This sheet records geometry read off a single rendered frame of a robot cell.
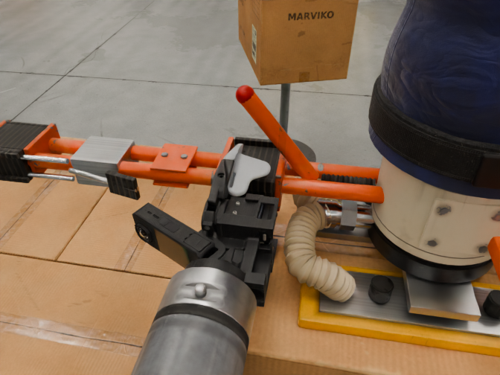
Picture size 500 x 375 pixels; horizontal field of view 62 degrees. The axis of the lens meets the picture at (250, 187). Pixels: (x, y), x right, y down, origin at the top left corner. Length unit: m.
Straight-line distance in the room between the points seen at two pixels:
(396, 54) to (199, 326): 0.31
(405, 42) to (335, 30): 1.45
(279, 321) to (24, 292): 0.82
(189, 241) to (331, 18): 1.52
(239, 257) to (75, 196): 1.08
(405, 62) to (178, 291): 0.30
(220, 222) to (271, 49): 1.44
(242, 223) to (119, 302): 0.72
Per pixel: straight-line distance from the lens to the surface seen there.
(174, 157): 0.59
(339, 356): 0.55
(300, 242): 0.54
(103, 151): 0.62
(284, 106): 2.28
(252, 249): 0.44
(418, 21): 0.44
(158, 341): 0.37
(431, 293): 0.57
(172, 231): 0.46
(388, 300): 0.58
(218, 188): 0.47
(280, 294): 0.59
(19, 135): 0.69
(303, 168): 0.55
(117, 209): 1.38
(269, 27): 1.80
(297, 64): 1.89
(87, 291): 1.18
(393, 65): 0.46
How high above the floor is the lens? 1.42
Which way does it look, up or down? 39 degrees down
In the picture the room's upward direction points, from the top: straight up
